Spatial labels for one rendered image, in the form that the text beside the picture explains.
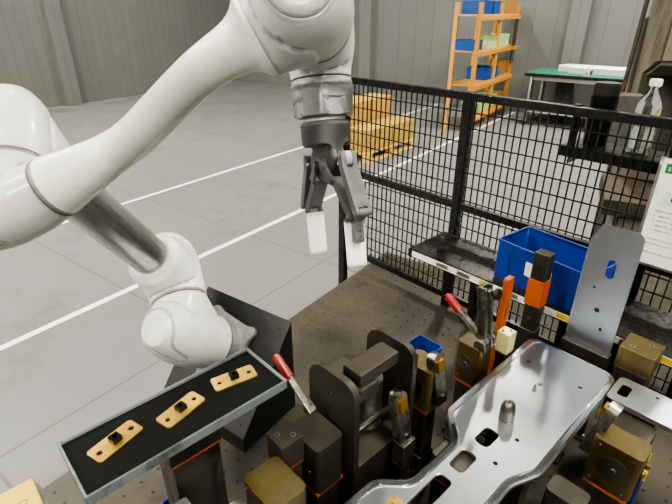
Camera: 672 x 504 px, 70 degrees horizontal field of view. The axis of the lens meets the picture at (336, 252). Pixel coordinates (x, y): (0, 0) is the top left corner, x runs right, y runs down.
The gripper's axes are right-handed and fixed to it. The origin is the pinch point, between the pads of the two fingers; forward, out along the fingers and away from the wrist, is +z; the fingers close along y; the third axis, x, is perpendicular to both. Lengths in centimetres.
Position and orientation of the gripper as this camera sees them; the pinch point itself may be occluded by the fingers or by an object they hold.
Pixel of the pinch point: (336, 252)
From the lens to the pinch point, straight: 76.6
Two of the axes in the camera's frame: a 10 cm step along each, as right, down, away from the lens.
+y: 4.5, 1.4, -8.8
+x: 8.9, -1.6, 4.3
